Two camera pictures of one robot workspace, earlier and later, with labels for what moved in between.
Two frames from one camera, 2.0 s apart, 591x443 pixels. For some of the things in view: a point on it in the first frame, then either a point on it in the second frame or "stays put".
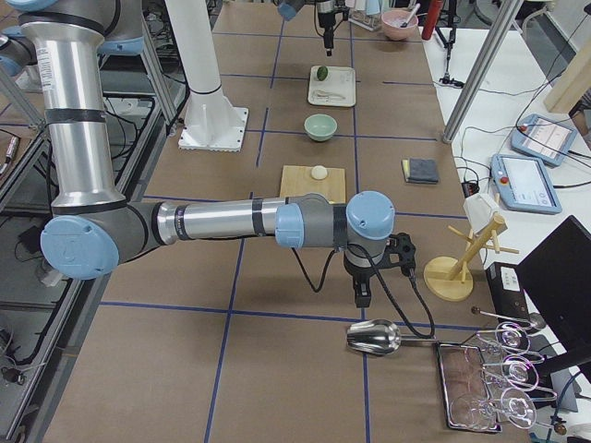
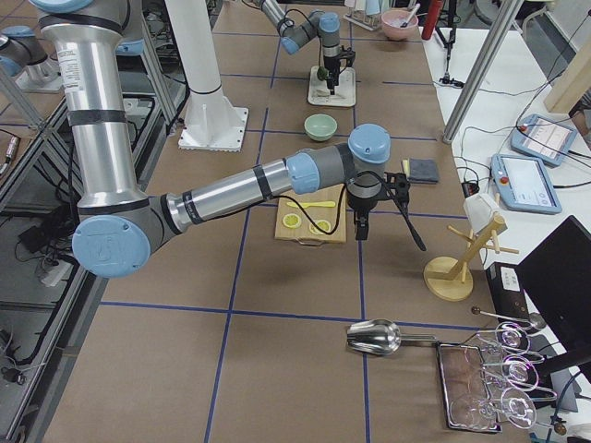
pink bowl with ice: x=392 y=20 stays put
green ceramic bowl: x=319 y=126 stays put
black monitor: x=556 y=269 stays put
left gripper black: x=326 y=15 to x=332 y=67
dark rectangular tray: x=469 y=405 stays put
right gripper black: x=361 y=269 to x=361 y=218
